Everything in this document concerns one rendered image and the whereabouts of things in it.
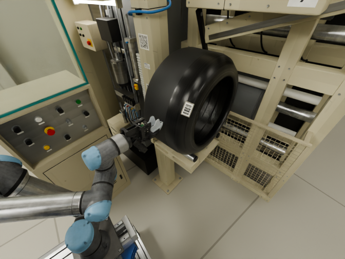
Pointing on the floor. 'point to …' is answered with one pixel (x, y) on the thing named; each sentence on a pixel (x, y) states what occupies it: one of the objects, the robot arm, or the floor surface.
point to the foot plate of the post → (169, 185)
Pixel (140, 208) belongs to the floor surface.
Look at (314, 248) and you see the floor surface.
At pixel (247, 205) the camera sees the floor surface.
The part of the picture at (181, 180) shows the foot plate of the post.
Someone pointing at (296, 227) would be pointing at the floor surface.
